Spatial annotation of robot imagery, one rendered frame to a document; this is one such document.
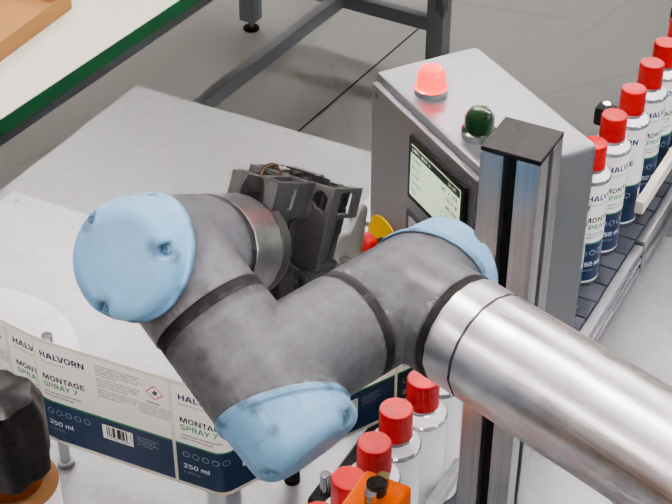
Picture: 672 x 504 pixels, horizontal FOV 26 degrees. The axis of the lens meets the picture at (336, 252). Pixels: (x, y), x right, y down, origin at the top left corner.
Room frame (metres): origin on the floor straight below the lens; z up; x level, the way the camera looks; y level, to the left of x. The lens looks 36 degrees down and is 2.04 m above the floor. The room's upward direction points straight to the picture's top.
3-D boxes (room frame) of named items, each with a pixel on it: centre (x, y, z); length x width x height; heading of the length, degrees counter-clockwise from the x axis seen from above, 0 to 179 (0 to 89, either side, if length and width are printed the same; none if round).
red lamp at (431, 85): (0.97, -0.07, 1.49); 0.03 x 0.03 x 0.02
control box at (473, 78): (0.95, -0.11, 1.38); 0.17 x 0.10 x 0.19; 27
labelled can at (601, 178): (1.52, -0.32, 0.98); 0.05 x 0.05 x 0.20
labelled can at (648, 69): (1.73, -0.43, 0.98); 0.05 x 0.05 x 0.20
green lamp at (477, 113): (0.91, -0.10, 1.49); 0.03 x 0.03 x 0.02
